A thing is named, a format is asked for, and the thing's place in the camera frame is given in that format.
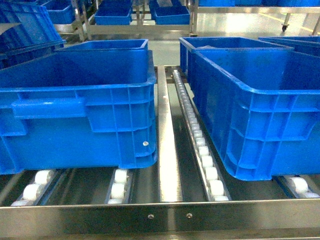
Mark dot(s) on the blue bin behind right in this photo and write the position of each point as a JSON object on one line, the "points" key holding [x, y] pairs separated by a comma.
{"points": [[190, 44]]}

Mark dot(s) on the steel front rail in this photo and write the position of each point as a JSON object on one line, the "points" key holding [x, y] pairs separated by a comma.
{"points": [[40, 221]]}

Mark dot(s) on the white roller track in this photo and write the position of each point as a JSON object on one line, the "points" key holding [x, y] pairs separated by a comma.
{"points": [[212, 181]]}

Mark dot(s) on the large blue bin right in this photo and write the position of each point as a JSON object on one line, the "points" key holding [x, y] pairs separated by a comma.
{"points": [[261, 109]]}

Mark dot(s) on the large blue bin left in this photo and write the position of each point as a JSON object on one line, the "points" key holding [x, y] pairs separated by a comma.
{"points": [[78, 109]]}

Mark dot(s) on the blue bin behind left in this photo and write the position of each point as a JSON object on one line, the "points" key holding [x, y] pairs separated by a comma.
{"points": [[109, 45]]}

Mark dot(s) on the large blue bin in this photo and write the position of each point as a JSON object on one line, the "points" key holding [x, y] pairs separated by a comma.
{"points": [[261, 109], [78, 109]]}

